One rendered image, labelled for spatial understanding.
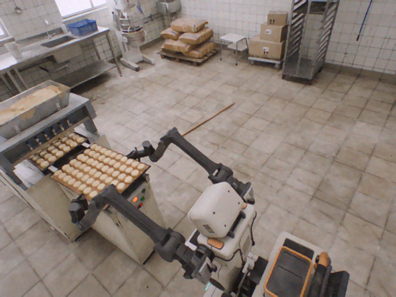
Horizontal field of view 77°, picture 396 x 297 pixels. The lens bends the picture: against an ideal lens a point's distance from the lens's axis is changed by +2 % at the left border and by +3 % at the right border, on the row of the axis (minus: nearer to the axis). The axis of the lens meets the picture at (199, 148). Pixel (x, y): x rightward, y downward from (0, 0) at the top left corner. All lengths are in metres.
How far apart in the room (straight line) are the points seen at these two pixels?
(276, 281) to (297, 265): 0.12
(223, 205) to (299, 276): 0.47
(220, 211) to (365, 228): 1.84
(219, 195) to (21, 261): 2.24
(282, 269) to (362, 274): 1.24
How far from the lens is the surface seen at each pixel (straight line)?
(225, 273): 1.42
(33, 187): 2.16
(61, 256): 2.75
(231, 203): 1.08
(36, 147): 2.09
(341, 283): 1.30
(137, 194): 1.70
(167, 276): 2.29
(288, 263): 1.32
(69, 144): 2.22
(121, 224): 1.79
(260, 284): 1.37
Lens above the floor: 2.10
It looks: 42 degrees down
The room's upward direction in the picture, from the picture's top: 7 degrees counter-clockwise
